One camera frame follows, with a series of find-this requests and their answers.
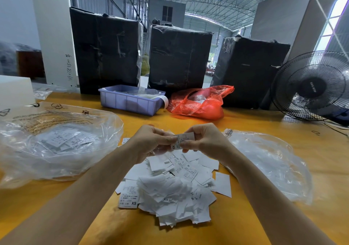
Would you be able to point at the person's left hand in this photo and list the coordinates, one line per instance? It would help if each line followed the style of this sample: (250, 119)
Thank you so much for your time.
(150, 141)

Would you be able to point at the person's right hand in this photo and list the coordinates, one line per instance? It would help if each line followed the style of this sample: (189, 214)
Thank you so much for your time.
(210, 139)

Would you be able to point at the white paper label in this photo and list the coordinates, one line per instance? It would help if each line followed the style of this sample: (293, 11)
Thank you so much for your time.
(182, 139)

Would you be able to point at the pile of white labels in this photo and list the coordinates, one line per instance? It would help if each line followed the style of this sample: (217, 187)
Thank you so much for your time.
(174, 187)

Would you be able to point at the clear plastic bag black print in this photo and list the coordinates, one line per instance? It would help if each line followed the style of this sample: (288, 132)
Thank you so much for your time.
(275, 163)

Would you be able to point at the large clear bag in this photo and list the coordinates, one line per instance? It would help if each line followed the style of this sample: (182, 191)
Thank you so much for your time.
(59, 145)

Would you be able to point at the person's left forearm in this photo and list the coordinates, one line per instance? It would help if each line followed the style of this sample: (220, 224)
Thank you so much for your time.
(68, 206)

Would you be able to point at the person's right forearm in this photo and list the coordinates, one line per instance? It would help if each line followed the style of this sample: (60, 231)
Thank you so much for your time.
(278, 206)

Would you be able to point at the red plastic bag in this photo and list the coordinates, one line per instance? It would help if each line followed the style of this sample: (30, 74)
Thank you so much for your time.
(200, 103)

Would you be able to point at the blue plastic bin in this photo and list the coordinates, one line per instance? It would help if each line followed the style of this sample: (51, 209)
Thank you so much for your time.
(127, 100)

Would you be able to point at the large black wrapped bale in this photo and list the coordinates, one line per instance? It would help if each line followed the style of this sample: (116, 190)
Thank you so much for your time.
(106, 51)
(252, 72)
(180, 59)

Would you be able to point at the black table fan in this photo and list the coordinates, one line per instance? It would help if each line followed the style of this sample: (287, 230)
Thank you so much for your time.
(312, 85)

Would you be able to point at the grey cabin with window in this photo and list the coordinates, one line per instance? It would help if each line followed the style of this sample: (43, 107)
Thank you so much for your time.
(166, 13)

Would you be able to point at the brown wooden cabinet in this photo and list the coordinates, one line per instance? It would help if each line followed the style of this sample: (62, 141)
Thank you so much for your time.
(30, 64)

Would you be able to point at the white foam box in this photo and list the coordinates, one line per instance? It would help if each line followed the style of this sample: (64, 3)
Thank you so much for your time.
(15, 92)

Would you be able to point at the white pillar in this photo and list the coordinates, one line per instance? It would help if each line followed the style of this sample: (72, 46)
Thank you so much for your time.
(53, 32)

